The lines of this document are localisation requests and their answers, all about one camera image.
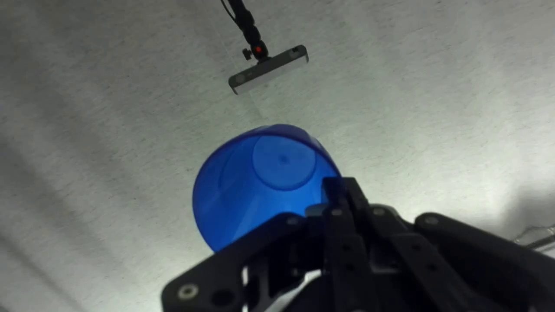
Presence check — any translucent blue plastic cup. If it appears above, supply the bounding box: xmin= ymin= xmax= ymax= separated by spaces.
xmin=191 ymin=123 xmax=344 ymax=254

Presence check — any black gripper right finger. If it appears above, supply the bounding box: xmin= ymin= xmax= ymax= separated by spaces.
xmin=344 ymin=176 xmax=555 ymax=312

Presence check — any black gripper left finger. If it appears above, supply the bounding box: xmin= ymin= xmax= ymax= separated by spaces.
xmin=162 ymin=176 xmax=351 ymax=312

